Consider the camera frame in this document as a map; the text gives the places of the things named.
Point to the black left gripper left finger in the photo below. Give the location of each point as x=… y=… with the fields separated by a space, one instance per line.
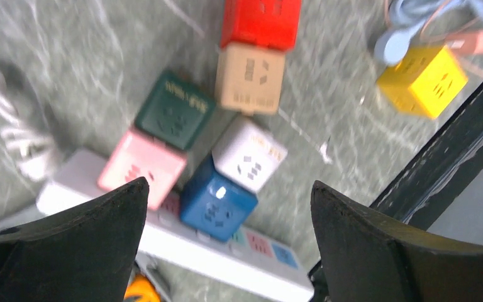
x=84 y=253

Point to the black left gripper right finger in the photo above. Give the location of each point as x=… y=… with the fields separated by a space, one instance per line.
x=369 y=256

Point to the white power strip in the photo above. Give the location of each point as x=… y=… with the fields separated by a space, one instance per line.
x=249 y=261

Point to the blue cube socket adapter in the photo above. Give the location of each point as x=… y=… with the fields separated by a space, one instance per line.
x=213 y=204

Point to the white cube socket adapter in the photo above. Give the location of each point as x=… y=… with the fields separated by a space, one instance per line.
x=247 y=154

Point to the green cube socket adapter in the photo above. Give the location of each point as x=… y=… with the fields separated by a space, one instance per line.
x=175 y=111

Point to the yellow cube socket adapter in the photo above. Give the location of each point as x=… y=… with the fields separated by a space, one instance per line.
x=425 y=82

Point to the red cube socket adapter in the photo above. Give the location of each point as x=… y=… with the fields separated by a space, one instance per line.
x=265 y=23

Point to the pink cube socket adapter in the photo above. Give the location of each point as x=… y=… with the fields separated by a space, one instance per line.
x=466 y=43

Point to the black aluminium base frame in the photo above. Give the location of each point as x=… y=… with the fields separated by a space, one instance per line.
x=433 y=180

